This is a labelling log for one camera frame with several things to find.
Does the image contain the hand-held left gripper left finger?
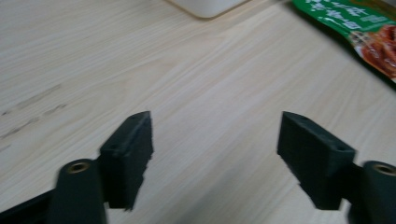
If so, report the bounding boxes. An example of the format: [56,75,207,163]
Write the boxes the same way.
[98,110,155,212]

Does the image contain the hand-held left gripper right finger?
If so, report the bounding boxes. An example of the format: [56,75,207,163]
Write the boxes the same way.
[276,111,357,211]

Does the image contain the green snack packet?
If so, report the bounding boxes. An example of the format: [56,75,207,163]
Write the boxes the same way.
[290,0,396,83]

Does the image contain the white container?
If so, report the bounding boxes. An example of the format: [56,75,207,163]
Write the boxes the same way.
[167,0,252,19]

